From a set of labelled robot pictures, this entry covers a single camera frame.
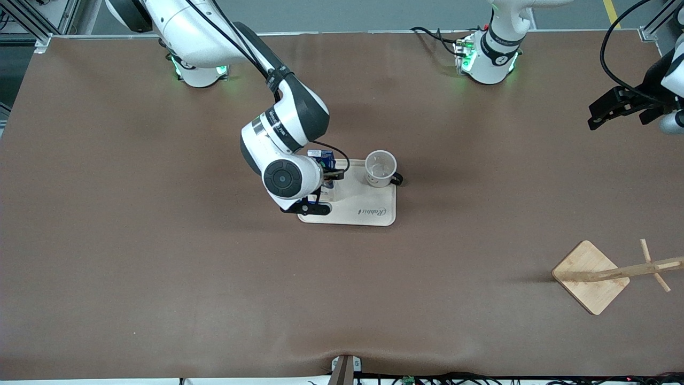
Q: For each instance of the blue Pascal milk carton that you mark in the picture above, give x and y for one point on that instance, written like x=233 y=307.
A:
x=326 y=159

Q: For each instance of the white smiley mug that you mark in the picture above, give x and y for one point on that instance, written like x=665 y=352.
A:
x=380 y=168

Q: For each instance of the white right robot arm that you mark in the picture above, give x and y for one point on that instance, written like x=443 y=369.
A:
x=187 y=32

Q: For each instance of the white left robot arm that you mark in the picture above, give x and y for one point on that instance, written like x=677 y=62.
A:
x=489 y=53

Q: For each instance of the cream rectangular Rabbit tray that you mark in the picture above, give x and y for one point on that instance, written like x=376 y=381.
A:
x=363 y=206

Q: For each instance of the wooden mug stand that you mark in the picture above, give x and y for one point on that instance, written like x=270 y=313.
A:
x=588 y=278

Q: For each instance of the aluminium frame profile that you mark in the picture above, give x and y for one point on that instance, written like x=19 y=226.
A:
x=649 y=32
x=32 y=21

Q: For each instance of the metal table edge bracket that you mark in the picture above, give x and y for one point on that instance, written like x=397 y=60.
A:
x=346 y=369

